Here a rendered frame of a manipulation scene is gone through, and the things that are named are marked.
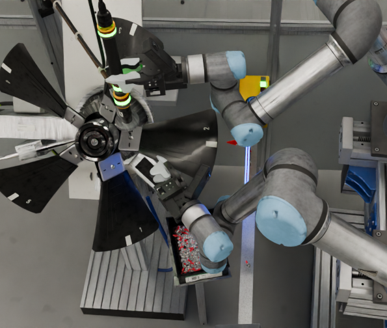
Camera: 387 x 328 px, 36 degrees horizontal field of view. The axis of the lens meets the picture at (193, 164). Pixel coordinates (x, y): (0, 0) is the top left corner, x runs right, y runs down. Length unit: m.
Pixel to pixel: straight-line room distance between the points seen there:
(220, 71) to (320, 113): 1.25
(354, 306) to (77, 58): 1.16
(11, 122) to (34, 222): 1.20
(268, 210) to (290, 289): 1.55
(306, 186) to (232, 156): 1.70
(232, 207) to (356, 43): 0.53
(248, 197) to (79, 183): 0.75
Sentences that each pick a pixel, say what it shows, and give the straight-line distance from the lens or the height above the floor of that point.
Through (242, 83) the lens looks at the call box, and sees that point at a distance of 2.08.
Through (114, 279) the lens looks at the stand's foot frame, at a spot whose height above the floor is 0.06.
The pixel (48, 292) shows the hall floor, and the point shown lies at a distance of 2.95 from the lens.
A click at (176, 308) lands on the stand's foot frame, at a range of 2.72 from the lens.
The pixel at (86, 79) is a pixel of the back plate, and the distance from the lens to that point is 2.04.
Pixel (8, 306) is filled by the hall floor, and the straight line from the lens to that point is 2.97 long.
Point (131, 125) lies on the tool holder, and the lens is 1.73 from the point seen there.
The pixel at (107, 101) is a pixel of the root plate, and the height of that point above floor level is 1.26.
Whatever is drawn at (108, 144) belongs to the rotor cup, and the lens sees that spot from 1.77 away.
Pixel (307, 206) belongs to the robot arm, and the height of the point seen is 1.46.
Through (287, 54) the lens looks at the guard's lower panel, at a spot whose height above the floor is 0.85.
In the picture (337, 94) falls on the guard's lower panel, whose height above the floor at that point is 0.62.
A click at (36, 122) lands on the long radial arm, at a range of 1.99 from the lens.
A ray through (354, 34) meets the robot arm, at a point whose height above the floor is 1.57.
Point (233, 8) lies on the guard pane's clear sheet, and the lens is 2.36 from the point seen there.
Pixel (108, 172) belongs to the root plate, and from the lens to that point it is 1.84.
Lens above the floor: 2.60
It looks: 55 degrees down
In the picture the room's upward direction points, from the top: 5 degrees counter-clockwise
